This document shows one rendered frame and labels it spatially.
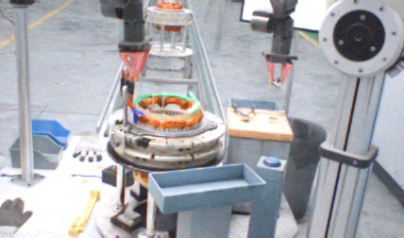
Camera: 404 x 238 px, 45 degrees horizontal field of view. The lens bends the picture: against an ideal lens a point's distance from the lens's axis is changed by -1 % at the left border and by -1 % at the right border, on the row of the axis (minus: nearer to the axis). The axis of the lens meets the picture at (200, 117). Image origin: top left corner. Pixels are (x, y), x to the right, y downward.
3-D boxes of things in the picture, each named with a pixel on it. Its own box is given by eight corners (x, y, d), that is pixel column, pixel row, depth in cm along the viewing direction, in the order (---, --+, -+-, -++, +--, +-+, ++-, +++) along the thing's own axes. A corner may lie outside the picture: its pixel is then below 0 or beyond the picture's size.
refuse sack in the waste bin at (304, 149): (252, 164, 324) (259, 114, 312) (309, 167, 327) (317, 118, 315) (262, 192, 287) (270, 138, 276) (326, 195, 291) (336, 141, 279)
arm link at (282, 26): (290, 16, 139) (297, 15, 144) (268, 13, 143) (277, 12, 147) (287, 41, 141) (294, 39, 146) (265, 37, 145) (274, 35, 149)
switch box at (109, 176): (112, 175, 170) (112, 161, 168) (135, 183, 165) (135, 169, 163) (101, 181, 165) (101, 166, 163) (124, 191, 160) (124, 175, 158)
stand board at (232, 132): (226, 113, 162) (227, 107, 161) (282, 118, 162) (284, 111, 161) (227, 136, 143) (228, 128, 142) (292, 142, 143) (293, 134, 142)
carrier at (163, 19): (146, 43, 380) (148, 4, 369) (196, 48, 376) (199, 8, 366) (134, 54, 343) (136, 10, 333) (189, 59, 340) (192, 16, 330)
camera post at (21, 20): (34, 179, 162) (28, 6, 143) (28, 182, 160) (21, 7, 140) (27, 177, 163) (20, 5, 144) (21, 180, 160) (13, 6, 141)
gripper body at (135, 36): (117, 50, 130) (115, 23, 128) (130, 42, 140) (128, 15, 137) (140, 51, 129) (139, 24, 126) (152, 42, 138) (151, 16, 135)
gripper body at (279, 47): (261, 55, 150) (264, 31, 148) (294, 58, 150) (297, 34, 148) (263, 59, 144) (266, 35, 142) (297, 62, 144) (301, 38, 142)
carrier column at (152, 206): (146, 234, 134) (149, 166, 127) (155, 235, 134) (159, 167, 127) (144, 239, 132) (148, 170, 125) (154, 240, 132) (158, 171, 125)
